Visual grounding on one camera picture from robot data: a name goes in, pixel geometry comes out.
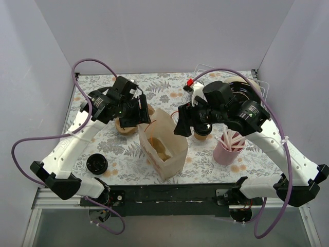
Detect white wire dish rack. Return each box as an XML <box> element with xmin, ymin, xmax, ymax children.
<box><xmin>187</xmin><ymin>64</ymin><xmax>269</xmax><ymax>107</ymax></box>

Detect stack of black cup lids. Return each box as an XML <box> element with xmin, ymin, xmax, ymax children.
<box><xmin>86</xmin><ymin>153</ymin><xmax>108</xmax><ymax>175</ymax></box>

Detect black plastic cup lid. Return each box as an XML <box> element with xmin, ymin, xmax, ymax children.
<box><xmin>194</xmin><ymin>123</ymin><xmax>212</xmax><ymax>136</ymax></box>

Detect cream ceramic plate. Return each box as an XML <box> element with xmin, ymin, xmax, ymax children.
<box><xmin>223</xmin><ymin>76</ymin><xmax>265</xmax><ymax>103</ymax></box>

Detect printed kraft paper bag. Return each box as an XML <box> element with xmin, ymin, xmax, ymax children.
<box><xmin>138</xmin><ymin>109</ymin><xmax>188</xmax><ymax>181</ymax></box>

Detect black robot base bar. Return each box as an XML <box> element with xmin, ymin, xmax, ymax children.
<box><xmin>79</xmin><ymin>183</ymin><xmax>260</xmax><ymax>218</ymax></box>

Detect single brown paper cup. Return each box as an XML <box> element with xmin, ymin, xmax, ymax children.
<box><xmin>194</xmin><ymin>132</ymin><xmax>209</xmax><ymax>141</ymax></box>

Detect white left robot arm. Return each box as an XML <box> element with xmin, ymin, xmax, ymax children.
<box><xmin>30</xmin><ymin>76</ymin><xmax>151</xmax><ymax>206</ymax></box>

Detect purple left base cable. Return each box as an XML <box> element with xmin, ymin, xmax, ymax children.
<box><xmin>84</xmin><ymin>197</ymin><xmax>126</xmax><ymax>235</ymax></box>

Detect pink straw holder cup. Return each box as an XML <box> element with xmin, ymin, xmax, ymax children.
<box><xmin>213</xmin><ymin>139</ymin><xmax>245</xmax><ymax>166</ymax></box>

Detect stacked brown pulp cup carriers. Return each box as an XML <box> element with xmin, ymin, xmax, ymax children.
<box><xmin>115</xmin><ymin>104</ymin><xmax>155</xmax><ymax>135</ymax></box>

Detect single brown pulp cup carrier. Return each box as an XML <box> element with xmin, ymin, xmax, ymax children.
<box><xmin>148</xmin><ymin>137</ymin><xmax>171</xmax><ymax>162</ymax></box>

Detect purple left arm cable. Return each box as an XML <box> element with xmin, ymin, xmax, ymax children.
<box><xmin>11</xmin><ymin>58</ymin><xmax>119</xmax><ymax>187</ymax></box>

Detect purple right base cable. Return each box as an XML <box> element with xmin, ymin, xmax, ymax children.
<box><xmin>232</xmin><ymin>198</ymin><xmax>268</xmax><ymax>223</ymax></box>

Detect floral paper table mat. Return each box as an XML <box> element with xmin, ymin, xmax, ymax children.
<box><xmin>72</xmin><ymin>73</ymin><xmax>281</xmax><ymax>185</ymax></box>

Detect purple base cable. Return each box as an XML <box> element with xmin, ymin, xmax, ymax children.
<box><xmin>232</xmin><ymin>198</ymin><xmax>268</xmax><ymax>223</ymax></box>
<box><xmin>84</xmin><ymin>197</ymin><xmax>126</xmax><ymax>235</ymax></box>

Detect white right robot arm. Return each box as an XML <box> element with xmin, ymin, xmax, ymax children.
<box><xmin>174</xmin><ymin>81</ymin><xmax>328</xmax><ymax>207</ymax></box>

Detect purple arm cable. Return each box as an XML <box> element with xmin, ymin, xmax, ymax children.
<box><xmin>11</xmin><ymin>58</ymin><xmax>119</xmax><ymax>187</ymax></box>
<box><xmin>192</xmin><ymin>67</ymin><xmax>294</xmax><ymax>239</ymax></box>

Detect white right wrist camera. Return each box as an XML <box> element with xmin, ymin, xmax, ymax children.
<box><xmin>183</xmin><ymin>79</ymin><xmax>205</xmax><ymax>107</ymax></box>

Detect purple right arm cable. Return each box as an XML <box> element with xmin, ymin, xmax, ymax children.
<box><xmin>192</xmin><ymin>67</ymin><xmax>294</xmax><ymax>239</ymax></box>

